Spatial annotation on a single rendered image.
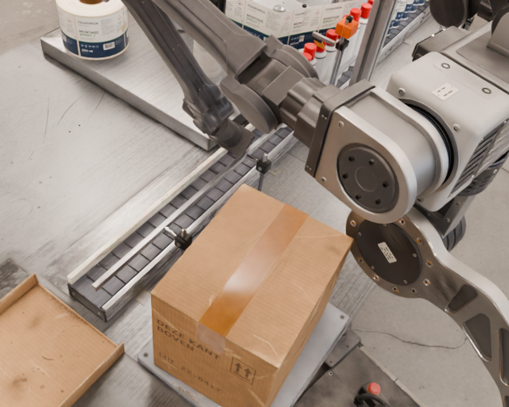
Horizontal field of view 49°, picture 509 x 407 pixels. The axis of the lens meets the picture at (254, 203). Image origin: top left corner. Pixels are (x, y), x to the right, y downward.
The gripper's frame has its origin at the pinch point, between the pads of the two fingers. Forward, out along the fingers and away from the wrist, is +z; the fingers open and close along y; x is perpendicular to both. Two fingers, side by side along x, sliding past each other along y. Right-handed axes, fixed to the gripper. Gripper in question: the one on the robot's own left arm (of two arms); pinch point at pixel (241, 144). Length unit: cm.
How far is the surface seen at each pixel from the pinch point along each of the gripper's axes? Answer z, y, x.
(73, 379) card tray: -35, -10, 58
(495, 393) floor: 99, -98, 26
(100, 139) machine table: -2.1, 35.8, 18.7
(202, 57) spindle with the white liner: 6.3, 27.0, -15.7
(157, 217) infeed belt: -14.3, 2.6, 25.7
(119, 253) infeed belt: -22.6, 1.9, 35.9
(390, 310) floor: 103, -51, 21
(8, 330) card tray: -35, 8, 59
